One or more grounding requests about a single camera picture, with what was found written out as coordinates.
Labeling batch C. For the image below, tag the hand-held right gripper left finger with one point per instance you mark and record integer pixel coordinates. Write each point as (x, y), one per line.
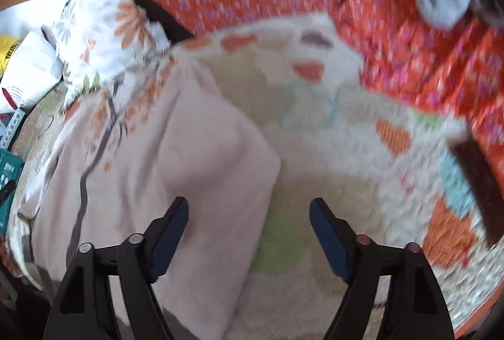
(169, 241)

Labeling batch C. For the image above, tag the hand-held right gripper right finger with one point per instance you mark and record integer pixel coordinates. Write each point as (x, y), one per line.
(330, 241)

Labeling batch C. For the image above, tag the pale pink cloth garment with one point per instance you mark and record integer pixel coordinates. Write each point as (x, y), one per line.
(177, 151)

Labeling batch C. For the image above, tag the heart patterned quilt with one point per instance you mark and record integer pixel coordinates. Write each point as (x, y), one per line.
(315, 151)

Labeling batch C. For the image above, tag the teal cardboard box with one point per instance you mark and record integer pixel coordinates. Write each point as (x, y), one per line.
(8, 182)

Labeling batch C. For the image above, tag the light blue toy package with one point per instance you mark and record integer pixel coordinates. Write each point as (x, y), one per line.
(12, 127)

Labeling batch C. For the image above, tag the white paper bag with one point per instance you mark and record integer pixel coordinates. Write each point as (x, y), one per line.
(31, 68)

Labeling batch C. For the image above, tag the white floral pillow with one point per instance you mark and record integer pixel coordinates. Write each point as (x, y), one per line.
(106, 21)

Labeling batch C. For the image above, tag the yellow plastic bag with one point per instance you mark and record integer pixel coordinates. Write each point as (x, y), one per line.
(6, 52)

